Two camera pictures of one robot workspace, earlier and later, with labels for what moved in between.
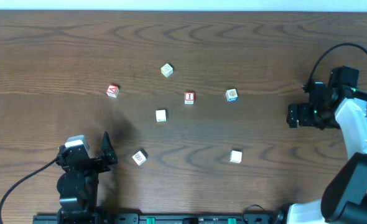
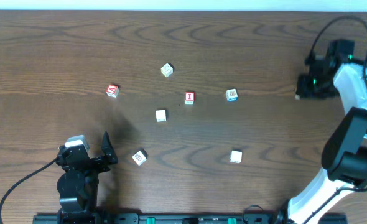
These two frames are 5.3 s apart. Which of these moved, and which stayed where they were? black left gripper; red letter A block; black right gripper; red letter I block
Moved: black right gripper
Stayed: red letter I block; black left gripper; red letter A block
